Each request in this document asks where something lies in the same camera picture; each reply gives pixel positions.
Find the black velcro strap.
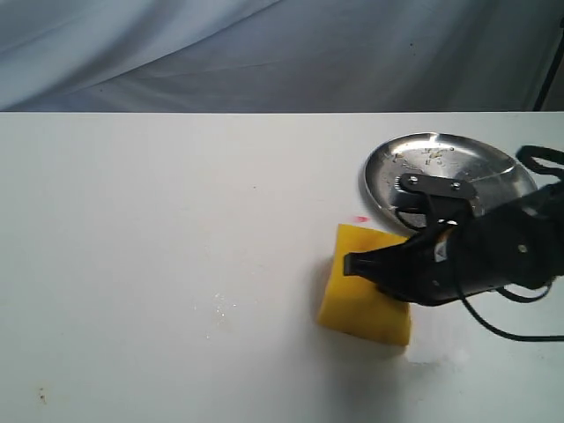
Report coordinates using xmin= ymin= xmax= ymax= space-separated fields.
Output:
xmin=514 ymin=145 xmax=564 ymax=182

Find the black stand pole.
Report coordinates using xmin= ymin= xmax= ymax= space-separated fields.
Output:
xmin=532 ymin=38 xmax=563 ymax=112

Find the grey backdrop cloth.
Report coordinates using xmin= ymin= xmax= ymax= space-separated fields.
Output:
xmin=1 ymin=1 xmax=563 ymax=113

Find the black camera cable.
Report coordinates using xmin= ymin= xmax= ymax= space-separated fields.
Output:
xmin=396 ymin=193 xmax=564 ymax=343

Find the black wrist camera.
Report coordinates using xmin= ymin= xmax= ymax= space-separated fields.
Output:
xmin=391 ymin=173 xmax=477 ymax=221

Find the yellow sponge block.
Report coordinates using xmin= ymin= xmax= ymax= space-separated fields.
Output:
xmin=316 ymin=224 xmax=412 ymax=347

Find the round steel plate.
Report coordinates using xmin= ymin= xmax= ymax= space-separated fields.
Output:
xmin=359 ymin=132 xmax=538 ymax=234

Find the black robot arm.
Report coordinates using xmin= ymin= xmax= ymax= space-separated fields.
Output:
xmin=343 ymin=182 xmax=563 ymax=307

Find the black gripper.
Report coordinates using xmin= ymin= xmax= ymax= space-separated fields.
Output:
xmin=343 ymin=219 xmax=475 ymax=308

